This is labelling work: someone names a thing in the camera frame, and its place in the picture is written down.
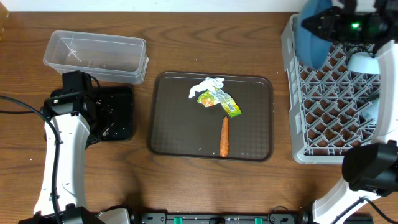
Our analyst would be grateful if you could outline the crumpled white tissue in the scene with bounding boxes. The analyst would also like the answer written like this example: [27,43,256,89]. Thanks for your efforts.
[188,77,225,98]

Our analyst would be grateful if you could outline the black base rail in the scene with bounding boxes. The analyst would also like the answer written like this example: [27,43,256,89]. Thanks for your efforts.
[136,212,374,224]

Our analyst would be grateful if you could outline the grey dishwasher rack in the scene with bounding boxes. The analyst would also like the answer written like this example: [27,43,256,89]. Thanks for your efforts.
[281,14,382,164]

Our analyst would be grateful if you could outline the orange carrot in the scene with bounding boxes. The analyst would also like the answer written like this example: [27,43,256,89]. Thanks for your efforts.
[219,116,229,157]

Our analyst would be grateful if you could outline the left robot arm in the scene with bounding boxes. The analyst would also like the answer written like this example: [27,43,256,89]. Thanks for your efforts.
[24,70,134,223]

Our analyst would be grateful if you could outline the light blue bowl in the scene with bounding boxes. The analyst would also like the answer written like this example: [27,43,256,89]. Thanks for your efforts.
[347,52,380,75]

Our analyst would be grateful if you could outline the white cup sideways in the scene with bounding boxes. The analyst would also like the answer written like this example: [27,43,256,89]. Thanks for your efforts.
[362,98,379,125]

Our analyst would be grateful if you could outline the clear plastic bin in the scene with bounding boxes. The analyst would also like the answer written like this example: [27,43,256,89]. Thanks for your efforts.
[43,30,149,84]

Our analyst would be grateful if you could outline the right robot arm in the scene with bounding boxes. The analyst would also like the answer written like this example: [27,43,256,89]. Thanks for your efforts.
[295,0,397,223]

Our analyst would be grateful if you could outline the yellow green snack wrapper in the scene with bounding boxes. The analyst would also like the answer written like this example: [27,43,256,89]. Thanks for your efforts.
[197,88,242,118]

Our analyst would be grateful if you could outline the black rectangular bin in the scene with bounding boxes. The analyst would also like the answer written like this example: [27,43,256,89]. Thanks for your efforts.
[42,86,133,146]

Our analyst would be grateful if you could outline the pile of white rice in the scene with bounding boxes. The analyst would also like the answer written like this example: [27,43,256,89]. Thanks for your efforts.
[96,98,132,141]

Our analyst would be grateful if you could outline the dark brown serving tray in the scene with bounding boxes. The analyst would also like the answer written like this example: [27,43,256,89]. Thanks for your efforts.
[147,72,274,162]

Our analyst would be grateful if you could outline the dark blue plate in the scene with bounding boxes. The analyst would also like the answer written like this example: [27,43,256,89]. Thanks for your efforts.
[295,0,332,70]

